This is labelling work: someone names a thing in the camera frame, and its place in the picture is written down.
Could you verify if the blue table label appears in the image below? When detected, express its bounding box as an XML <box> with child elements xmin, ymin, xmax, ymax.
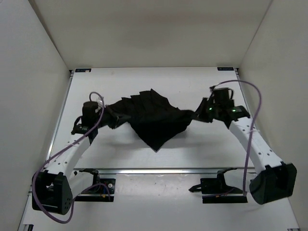
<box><xmin>75</xmin><ymin>68</ymin><xmax>91</xmax><ymax>73</ymax></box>
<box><xmin>217</xmin><ymin>67</ymin><xmax>234</xmax><ymax>71</ymax></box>

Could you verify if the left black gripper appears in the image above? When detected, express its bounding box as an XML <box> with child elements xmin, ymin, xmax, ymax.
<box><xmin>95</xmin><ymin>103</ymin><xmax>132</xmax><ymax>127</ymax></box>

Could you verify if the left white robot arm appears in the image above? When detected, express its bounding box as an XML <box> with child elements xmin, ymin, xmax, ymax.
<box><xmin>32</xmin><ymin>102</ymin><xmax>130</xmax><ymax>215</ymax></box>

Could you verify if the right blue table label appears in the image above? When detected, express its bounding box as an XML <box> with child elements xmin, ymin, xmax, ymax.
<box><xmin>217</xmin><ymin>67</ymin><xmax>234</xmax><ymax>71</ymax></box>

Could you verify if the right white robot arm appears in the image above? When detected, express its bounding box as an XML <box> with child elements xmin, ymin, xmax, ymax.
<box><xmin>196</xmin><ymin>97</ymin><xmax>297</xmax><ymax>205</ymax></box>

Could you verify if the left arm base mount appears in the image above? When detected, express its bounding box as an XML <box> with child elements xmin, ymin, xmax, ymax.
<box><xmin>69</xmin><ymin>168</ymin><xmax>116</xmax><ymax>203</ymax></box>

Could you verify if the left blue table label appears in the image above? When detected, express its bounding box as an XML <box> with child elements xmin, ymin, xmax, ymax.
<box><xmin>75</xmin><ymin>68</ymin><xmax>91</xmax><ymax>73</ymax></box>

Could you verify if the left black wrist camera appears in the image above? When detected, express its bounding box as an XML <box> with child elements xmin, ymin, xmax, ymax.
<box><xmin>81</xmin><ymin>101</ymin><xmax>100</xmax><ymax>127</ymax></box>

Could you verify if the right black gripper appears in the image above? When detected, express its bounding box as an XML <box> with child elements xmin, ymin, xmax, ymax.
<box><xmin>190</xmin><ymin>98</ymin><xmax>220</xmax><ymax>124</ymax></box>

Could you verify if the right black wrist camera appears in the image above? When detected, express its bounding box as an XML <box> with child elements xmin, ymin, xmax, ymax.
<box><xmin>212</xmin><ymin>88</ymin><xmax>234</xmax><ymax>106</ymax></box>

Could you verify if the black pleated skirt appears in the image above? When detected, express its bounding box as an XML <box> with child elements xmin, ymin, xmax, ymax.
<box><xmin>108</xmin><ymin>89</ymin><xmax>194</xmax><ymax>152</ymax></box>

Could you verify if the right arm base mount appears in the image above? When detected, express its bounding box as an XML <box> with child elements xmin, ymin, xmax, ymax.
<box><xmin>189</xmin><ymin>167</ymin><xmax>248</xmax><ymax>204</ymax></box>

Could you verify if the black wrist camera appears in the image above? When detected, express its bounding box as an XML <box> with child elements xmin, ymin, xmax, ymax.
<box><xmin>81</xmin><ymin>101</ymin><xmax>100</xmax><ymax>127</ymax></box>
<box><xmin>212</xmin><ymin>88</ymin><xmax>234</xmax><ymax>106</ymax></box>

